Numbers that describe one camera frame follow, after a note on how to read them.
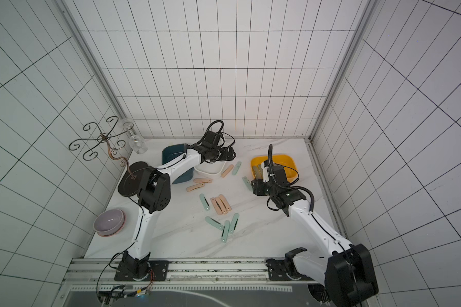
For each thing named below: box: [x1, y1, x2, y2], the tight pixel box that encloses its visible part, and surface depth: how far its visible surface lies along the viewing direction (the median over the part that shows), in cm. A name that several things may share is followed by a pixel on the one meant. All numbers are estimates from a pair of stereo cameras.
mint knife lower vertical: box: [221, 220, 230, 244], surface depth 84 cm
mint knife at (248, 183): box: [242, 176, 253, 192], surface depth 102 cm
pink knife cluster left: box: [210, 197, 223, 215], surface depth 92 cm
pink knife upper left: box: [193, 178, 213, 183], surface depth 102 cm
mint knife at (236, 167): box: [231, 161, 242, 176], surface depth 106 cm
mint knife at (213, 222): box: [204, 216, 225, 231], surface depth 87 cm
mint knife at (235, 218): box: [229, 212, 240, 235], surface depth 87 cm
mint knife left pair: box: [199, 193, 211, 212], surface depth 94 cm
